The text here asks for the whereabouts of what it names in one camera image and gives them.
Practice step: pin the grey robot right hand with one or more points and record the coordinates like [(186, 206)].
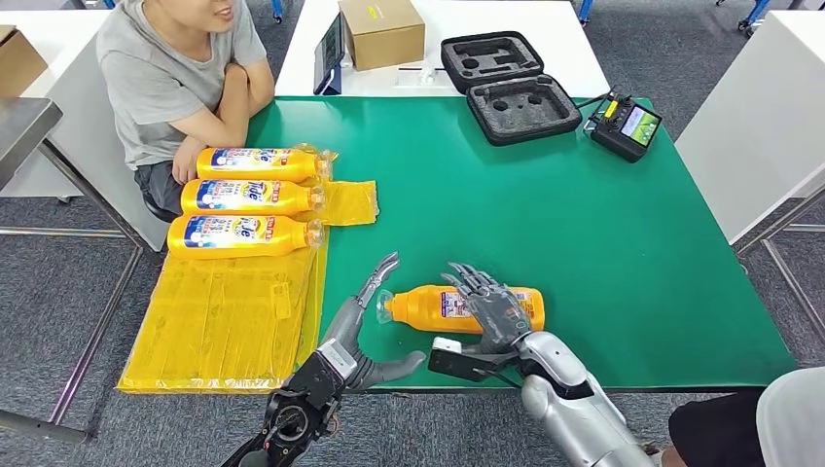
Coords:
[(499, 316)]

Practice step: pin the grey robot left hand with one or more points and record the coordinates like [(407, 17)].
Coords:
[(345, 329)]

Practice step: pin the orange detergent bottle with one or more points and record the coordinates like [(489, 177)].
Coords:
[(245, 196), (238, 235), (419, 309), (258, 164)]

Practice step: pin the yellow plastic wrapped sheet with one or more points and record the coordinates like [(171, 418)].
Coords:
[(219, 322)]

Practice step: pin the black foam-lined open case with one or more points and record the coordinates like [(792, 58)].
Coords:
[(514, 104)]

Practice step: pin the black stool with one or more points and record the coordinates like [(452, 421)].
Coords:
[(158, 211)]

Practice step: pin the black remote controller with screen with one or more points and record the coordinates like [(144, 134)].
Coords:
[(624, 127)]

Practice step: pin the small white adapter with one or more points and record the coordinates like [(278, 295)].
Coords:
[(426, 75)]

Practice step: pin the dark tablet on stand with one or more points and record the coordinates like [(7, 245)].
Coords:
[(329, 54)]

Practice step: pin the brown cardboard box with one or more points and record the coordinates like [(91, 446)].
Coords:
[(381, 32), (18, 60)]

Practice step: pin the seated person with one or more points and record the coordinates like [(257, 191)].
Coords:
[(161, 84)]

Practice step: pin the white table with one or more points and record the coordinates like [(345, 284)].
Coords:
[(451, 13), (64, 167), (760, 116)]

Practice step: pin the grey metal table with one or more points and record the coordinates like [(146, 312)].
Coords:
[(26, 129)]

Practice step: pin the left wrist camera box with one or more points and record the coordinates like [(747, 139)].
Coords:
[(319, 380)]

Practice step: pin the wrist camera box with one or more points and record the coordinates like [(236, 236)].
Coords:
[(319, 380), (457, 364)]

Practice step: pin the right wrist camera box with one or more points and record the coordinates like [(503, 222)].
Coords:
[(457, 364)]

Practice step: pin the blue frame leg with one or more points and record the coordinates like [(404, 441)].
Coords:
[(278, 9), (585, 9)]

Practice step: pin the blue wheeled frame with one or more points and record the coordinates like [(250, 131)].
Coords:
[(754, 14)]

